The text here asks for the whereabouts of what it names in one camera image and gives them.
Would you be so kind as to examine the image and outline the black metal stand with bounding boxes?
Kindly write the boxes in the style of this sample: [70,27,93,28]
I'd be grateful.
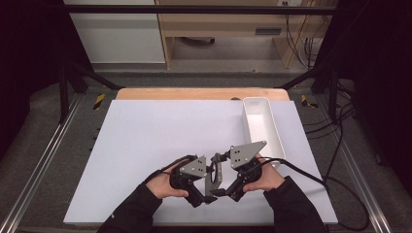
[278,63,340,124]
[57,62,125,124]

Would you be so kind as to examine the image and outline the dark patterned tag with hole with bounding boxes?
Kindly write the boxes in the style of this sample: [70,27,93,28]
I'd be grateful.
[204,152,224,206]

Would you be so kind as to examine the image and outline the white plastic bin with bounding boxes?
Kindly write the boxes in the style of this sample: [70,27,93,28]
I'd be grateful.
[242,96,287,169]

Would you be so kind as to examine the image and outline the black curtain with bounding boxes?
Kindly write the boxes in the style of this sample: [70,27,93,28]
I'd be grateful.
[315,0,412,187]
[0,0,95,160]

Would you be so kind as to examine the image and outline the person's right hand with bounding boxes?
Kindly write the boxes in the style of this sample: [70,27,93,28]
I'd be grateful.
[242,154,287,194]

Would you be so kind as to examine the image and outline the wooden desk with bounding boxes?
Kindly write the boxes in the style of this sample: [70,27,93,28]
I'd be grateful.
[154,0,338,70]

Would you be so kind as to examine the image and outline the black floor cables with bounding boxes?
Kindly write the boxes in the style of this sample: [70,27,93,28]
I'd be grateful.
[304,81,358,141]

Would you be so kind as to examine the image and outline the bundle of hanging cables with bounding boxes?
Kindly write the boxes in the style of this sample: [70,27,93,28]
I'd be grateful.
[284,2,326,70]

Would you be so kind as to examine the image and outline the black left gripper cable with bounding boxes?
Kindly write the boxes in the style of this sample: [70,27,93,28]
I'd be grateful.
[150,154,196,179]

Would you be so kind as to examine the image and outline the white table mat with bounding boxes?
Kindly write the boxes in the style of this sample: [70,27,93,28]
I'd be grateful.
[62,99,339,225]

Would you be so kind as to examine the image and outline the grey label on desk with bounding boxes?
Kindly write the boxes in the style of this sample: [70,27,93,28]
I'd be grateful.
[255,28,283,36]

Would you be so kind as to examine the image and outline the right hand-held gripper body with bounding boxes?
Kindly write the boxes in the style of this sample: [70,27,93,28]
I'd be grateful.
[225,140,268,203]

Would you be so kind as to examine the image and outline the person's left hand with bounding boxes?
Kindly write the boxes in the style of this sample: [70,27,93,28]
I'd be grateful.
[145,160,190,200]

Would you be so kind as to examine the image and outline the white cabinet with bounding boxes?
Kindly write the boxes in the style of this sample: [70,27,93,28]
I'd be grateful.
[63,0,166,64]

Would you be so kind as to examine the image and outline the black horizontal frame bar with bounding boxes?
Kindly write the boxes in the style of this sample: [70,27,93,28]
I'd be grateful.
[64,4,338,16]

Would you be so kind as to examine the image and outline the yellow black tape strip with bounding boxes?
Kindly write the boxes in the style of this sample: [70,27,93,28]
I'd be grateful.
[300,94,320,110]
[92,93,107,111]

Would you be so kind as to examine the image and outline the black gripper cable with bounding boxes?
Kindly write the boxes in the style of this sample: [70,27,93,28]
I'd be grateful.
[257,156,371,232]
[150,154,196,179]

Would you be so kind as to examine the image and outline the aluminium rail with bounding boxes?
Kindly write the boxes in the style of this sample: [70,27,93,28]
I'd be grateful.
[0,93,83,233]
[319,96,394,233]

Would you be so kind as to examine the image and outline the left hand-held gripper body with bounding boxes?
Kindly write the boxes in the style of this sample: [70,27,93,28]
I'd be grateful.
[169,154,209,209]

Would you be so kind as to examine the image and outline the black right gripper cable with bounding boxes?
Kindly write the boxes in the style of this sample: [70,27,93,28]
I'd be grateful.
[257,156,371,232]

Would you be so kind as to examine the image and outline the wooden table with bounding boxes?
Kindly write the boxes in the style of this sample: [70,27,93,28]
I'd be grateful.
[116,86,291,101]

